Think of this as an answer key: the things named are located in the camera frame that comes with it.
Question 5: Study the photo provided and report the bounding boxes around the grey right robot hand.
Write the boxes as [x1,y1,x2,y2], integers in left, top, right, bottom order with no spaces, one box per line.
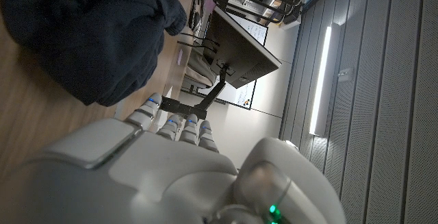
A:
[0,92,347,224]

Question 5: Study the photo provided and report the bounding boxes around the dark navy shirt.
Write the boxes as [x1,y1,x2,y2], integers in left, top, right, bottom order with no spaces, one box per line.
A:
[0,0,188,108]

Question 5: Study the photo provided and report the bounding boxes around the computer monitor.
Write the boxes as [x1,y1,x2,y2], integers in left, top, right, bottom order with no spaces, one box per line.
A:
[201,5,283,89]

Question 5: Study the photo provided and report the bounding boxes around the ceiling light strip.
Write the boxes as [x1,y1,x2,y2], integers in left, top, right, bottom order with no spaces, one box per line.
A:
[309,23,342,138]

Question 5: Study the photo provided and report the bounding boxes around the ceiling sensor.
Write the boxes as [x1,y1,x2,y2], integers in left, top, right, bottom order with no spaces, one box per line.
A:
[337,67,354,83]

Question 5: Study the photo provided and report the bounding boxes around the black monitor cables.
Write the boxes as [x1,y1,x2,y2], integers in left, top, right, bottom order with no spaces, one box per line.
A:
[177,31,220,54]

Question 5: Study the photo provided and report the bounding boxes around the wall whiteboard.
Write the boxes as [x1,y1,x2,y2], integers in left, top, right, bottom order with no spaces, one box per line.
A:
[196,11,269,110]

